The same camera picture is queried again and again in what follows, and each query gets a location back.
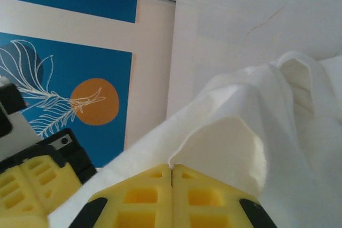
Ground white t-shirt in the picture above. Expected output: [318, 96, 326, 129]
[48, 50, 342, 228]

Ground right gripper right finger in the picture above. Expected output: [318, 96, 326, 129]
[172, 163, 279, 228]

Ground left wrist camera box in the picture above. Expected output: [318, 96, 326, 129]
[0, 105, 37, 156]

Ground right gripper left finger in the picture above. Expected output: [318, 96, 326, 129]
[69, 163, 174, 228]

